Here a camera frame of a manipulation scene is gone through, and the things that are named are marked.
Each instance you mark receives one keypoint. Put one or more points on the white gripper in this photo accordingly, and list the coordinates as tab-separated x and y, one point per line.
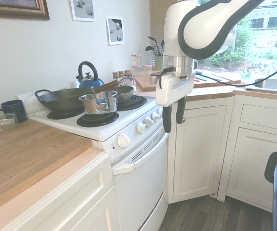
174	89

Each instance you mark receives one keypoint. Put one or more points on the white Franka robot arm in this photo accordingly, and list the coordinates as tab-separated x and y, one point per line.
201	29

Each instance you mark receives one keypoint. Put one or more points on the large white oven knob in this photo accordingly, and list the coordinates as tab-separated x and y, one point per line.
123	141

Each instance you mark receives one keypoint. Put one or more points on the white oven door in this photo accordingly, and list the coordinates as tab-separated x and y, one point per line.
140	183

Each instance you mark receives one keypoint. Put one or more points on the white burner knob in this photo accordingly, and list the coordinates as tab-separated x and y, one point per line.
149	121
141	127
155	116

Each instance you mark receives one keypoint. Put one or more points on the white corner cabinet door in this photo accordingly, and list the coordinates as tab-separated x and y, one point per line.
196	149

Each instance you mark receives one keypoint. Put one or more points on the wooden cutting board thick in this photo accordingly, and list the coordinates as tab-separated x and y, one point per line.
145	83

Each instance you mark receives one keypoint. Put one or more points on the green knife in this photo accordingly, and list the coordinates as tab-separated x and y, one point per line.
202	78

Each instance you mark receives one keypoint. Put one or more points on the small glass jar checkered lid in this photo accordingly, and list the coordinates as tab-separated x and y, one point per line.
147	69

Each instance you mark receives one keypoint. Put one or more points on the green utensil holder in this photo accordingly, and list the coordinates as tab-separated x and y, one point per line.
159	62

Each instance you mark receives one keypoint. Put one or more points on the glass salt shaker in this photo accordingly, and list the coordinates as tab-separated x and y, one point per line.
130	80

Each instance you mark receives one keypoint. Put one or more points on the white electric stove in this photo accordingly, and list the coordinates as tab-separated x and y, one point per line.
119	125

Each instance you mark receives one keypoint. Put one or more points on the spice jar cork lid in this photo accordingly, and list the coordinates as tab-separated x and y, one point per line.
127	72
122	73
115	74

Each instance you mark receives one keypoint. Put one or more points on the tall glass jar checkered lid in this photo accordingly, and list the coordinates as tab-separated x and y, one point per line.
136	60

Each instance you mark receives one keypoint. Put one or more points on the stainless steel saucepan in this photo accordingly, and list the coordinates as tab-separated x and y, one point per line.
99	102

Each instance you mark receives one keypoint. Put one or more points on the wooden window blind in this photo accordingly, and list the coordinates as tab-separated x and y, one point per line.
156	31

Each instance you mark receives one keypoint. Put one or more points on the white cabinet under sink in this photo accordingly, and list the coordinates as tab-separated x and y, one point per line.
256	154

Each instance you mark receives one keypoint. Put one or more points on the stainless steel sink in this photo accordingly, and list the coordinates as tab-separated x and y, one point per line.
272	84

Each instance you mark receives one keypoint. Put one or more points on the grey shapes print small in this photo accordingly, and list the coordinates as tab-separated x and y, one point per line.
115	30

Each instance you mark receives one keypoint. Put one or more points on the black cast iron wok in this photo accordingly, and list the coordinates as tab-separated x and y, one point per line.
62	98

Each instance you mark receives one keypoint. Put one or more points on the white drawer cabinet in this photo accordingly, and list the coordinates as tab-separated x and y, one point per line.
63	192

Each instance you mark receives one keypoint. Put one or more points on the grey shapes print large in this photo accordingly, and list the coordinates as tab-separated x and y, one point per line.
83	9

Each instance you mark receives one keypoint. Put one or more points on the large wooden cutting board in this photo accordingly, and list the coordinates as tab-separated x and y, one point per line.
25	154

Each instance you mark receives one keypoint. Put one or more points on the dark blue mug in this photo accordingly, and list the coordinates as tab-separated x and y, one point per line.
11	110

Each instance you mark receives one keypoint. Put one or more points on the clear glass jar lying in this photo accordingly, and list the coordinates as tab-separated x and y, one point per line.
2	122

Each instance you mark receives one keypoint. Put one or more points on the gold framed painting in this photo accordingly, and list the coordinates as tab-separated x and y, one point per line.
15	8

